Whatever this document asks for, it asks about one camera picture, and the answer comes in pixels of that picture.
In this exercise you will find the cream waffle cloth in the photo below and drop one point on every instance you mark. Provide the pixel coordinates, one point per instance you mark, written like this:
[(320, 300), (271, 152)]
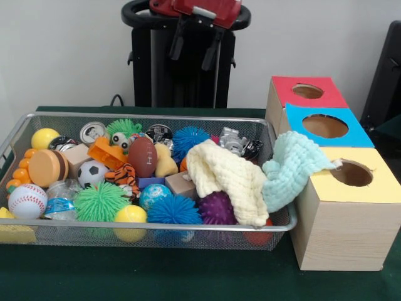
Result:
[(232, 178)]

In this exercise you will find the green spiky rubber ball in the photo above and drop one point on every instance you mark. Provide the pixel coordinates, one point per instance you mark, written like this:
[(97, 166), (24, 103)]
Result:
[(100, 200)]

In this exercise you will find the white baseball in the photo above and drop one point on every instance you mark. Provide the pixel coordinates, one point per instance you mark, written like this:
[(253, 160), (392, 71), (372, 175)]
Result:
[(27, 200)]

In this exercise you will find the blue globe ball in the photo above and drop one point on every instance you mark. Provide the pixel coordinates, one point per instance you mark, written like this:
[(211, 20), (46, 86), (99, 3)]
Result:
[(155, 196)]

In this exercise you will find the light blue waffle cloth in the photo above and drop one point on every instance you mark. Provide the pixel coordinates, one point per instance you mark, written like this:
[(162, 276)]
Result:
[(291, 166)]

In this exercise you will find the small soccer ball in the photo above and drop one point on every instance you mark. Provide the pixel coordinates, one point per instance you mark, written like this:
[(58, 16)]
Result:
[(92, 174)]

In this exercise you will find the wooden box with three holes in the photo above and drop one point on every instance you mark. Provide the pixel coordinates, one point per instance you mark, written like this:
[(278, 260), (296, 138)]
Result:
[(344, 235)]

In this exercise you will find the silver mesh bin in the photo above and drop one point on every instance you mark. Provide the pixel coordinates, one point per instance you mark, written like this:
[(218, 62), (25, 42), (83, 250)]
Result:
[(78, 238)]

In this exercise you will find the yellow ball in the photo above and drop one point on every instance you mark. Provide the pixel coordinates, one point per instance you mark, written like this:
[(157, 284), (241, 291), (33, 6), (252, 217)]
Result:
[(130, 214)]

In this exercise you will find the dark green table cloth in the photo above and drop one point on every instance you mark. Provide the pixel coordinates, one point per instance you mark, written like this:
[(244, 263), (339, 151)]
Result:
[(156, 276)]

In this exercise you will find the purple spiky monster ball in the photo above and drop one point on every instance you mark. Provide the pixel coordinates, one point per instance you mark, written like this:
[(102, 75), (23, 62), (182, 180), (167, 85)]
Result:
[(214, 208)]

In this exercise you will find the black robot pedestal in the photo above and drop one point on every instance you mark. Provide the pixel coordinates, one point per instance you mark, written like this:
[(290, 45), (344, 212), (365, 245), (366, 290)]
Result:
[(185, 87)]

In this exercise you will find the round wooden burger toy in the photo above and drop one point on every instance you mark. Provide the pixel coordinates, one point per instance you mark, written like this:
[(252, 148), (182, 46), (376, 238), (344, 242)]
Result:
[(47, 167)]

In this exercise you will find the green cloth side table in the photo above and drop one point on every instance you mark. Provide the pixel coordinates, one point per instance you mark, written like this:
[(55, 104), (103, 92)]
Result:
[(393, 123)]

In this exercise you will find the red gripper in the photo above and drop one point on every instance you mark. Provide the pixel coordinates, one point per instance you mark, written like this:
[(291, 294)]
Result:
[(219, 11)]

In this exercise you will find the black chair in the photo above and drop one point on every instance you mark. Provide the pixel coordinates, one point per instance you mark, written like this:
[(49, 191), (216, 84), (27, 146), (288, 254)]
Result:
[(385, 78)]

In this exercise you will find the brown toy football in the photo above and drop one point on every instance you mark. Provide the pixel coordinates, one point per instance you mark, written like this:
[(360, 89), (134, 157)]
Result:
[(142, 156)]

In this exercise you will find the blue spiky rubber ball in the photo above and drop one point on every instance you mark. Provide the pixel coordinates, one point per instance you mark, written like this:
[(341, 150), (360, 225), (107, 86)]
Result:
[(173, 210), (191, 141)]

